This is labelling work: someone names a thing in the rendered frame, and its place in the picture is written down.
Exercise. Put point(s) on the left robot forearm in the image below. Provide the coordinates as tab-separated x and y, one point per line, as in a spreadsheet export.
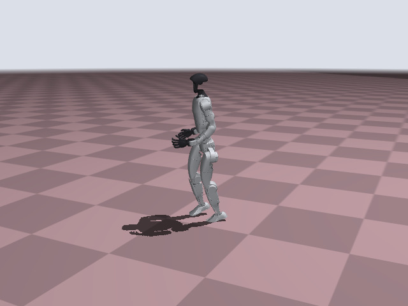
203	136

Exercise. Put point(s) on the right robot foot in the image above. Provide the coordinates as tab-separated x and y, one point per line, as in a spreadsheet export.
199	209

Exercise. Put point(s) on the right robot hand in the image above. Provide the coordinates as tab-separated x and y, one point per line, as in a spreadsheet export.
186	133

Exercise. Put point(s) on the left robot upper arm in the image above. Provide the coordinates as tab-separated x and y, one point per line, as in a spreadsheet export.
206	108

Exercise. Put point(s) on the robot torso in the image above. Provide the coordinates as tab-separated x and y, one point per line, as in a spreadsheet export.
201	122

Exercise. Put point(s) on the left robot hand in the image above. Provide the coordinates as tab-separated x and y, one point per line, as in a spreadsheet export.
181	142

